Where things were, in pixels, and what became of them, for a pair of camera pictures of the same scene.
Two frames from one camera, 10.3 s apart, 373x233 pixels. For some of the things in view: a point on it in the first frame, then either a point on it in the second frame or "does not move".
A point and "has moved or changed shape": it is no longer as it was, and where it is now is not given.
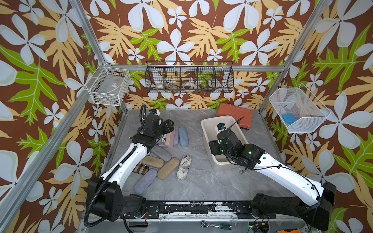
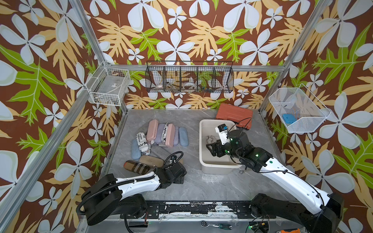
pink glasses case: [169, 139] does not move
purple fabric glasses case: [176, 136] does not move
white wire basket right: [299, 109] does not move
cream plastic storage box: [209, 126] has moved or changed shape
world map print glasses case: [184, 167] -> [211, 139]
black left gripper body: [163, 129] -> [180, 179]
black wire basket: [189, 77] does not move
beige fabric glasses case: [153, 161] does not move
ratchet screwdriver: [205, 224] does not move
